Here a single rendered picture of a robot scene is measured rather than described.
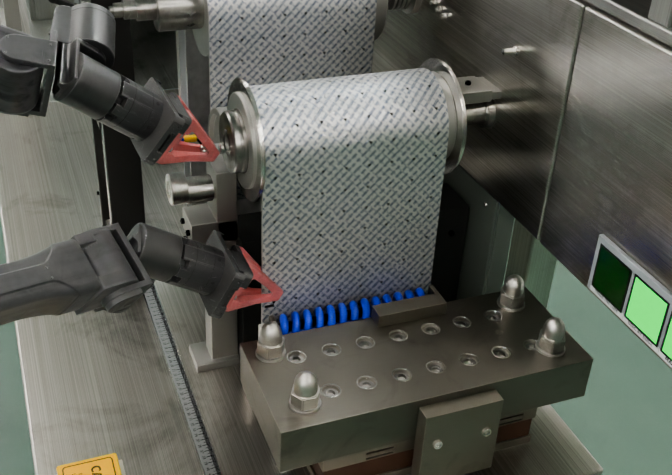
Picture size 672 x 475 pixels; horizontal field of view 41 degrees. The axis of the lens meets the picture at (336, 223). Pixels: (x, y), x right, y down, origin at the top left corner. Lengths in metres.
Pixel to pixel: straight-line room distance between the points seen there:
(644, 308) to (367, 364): 0.32
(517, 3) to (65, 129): 1.10
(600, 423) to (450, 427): 1.60
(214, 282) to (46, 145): 0.89
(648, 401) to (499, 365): 1.68
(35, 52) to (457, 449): 0.64
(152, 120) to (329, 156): 0.21
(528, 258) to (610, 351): 1.45
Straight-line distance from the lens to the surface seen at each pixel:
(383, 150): 1.08
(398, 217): 1.14
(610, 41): 0.99
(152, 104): 1.02
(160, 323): 1.36
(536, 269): 1.51
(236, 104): 1.07
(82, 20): 1.04
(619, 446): 2.60
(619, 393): 2.76
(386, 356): 1.10
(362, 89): 1.08
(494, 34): 1.18
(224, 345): 1.26
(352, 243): 1.13
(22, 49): 0.98
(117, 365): 1.30
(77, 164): 1.81
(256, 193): 1.06
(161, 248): 1.03
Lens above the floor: 1.73
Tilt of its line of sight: 31 degrees down
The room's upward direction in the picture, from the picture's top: 3 degrees clockwise
